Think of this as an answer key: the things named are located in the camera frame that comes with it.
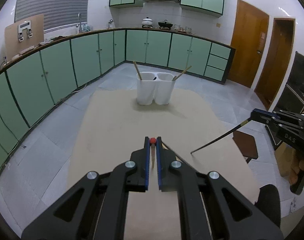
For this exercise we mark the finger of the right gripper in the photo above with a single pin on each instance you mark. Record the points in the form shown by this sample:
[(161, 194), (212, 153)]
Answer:
[(263, 117)]

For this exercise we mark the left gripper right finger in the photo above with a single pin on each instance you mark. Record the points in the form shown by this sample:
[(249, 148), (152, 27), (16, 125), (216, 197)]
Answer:
[(211, 208)]

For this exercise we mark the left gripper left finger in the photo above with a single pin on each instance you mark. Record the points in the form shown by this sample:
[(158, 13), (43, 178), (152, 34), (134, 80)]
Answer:
[(94, 207)]

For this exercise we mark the red-tipped wooden chopstick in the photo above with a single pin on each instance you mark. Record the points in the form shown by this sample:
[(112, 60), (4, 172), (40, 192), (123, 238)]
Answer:
[(153, 151)]

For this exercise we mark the brown stool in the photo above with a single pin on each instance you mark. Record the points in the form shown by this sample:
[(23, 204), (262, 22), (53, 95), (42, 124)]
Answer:
[(246, 144)]

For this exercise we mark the wooden door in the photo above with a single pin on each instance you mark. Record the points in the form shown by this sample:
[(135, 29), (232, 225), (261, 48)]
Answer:
[(249, 39)]

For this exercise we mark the beige tablecloth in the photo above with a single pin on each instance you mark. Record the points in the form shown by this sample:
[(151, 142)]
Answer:
[(115, 125)]

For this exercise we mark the wooden chopstick in holder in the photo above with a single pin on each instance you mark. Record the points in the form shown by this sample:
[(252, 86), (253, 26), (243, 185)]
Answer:
[(137, 70), (184, 71)]

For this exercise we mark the white double utensil holder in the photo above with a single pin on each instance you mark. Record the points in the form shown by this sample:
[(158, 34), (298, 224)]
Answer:
[(154, 87)]

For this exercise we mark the black wok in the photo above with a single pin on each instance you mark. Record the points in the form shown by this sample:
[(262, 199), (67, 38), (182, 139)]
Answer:
[(165, 25)]

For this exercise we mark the green lower cabinets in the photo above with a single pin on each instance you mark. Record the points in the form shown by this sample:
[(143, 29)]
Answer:
[(36, 82)]

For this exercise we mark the white cooking pot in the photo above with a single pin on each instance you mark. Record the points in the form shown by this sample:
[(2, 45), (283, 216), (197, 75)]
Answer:
[(147, 23)]

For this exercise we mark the brown wooden board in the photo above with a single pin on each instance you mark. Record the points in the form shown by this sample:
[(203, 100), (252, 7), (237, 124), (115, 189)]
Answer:
[(24, 35)]

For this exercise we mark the chrome faucet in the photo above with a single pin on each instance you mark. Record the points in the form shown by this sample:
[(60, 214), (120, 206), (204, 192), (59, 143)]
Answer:
[(79, 24)]

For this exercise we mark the window roller blind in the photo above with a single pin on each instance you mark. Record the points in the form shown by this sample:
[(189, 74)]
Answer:
[(56, 13)]

